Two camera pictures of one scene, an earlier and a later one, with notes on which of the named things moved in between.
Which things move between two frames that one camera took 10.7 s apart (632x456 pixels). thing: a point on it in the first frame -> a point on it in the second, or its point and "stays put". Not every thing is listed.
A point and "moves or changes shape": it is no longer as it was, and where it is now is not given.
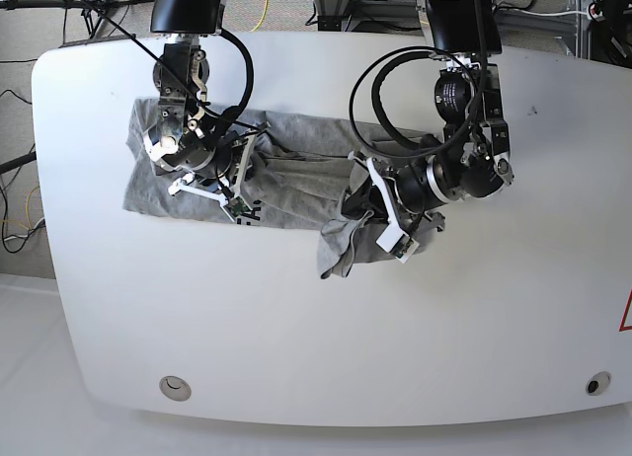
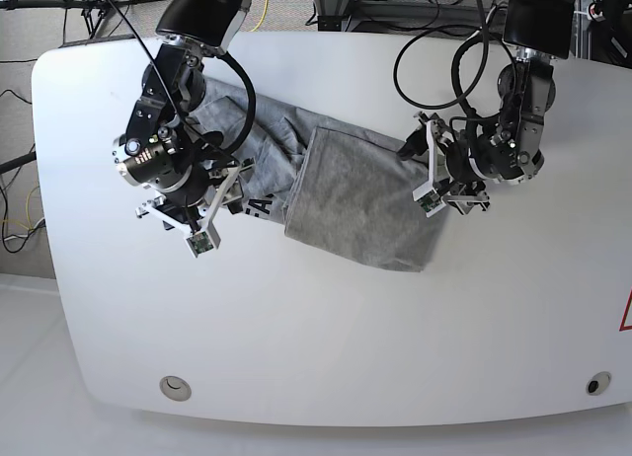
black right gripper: (418, 189) -> (498, 155)
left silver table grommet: (175, 388) stays put
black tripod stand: (95, 3) stays put
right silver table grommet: (597, 383) stays put
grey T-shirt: (299, 181) moves or changes shape
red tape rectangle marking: (622, 327) stays put
